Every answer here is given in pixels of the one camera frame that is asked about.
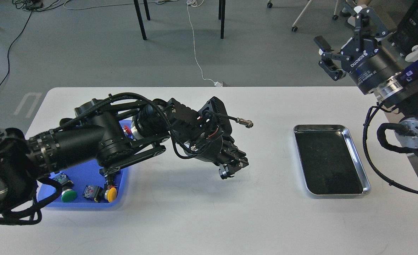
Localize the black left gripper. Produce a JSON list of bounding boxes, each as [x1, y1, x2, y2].
[[195, 137, 249, 180]]

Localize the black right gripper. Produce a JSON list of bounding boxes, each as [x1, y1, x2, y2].
[[314, 6, 403, 94]]

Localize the small black gear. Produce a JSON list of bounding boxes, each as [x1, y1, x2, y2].
[[219, 171, 231, 180]]

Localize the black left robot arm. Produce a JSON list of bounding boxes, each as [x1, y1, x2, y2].
[[0, 92, 253, 226]]

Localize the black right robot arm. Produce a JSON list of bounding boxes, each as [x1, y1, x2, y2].
[[314, 0, 418, 194]]

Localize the silver metal tray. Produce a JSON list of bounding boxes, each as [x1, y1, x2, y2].
[[293, 124, 371, 197]]

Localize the blue plastic tray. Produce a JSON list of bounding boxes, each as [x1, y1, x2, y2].
[[36, 119, 133, 209]]

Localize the person foot in sandal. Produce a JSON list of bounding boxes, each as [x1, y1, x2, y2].
[[347, 16, 357, 27]]

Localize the white rolling chair base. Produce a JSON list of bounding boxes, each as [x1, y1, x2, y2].
[[267, 0, 353, 33]]

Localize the black equipment case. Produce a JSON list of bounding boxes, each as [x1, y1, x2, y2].
[[388, 0, 418, 57]]

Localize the black table legs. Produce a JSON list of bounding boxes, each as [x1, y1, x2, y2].
[[133, 0, 226, 40]]

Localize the white cable on floor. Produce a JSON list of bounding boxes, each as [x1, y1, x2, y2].
[[186, 0, 223, 86]]

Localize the red push button switch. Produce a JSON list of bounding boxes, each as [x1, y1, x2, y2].
[[123, 125, 132, 136]]

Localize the black square button switch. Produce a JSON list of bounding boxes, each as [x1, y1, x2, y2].
[[104, 173, 117, 190]]

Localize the yellow push button switch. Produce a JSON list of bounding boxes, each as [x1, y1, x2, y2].
[[83, 184, 118, 203]]

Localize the green push button switch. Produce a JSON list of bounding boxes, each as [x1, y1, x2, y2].
[[52, 172, 77, 202]]

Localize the black cable on floor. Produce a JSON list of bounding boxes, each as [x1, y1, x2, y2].
[[0, 0, 71, 117]]

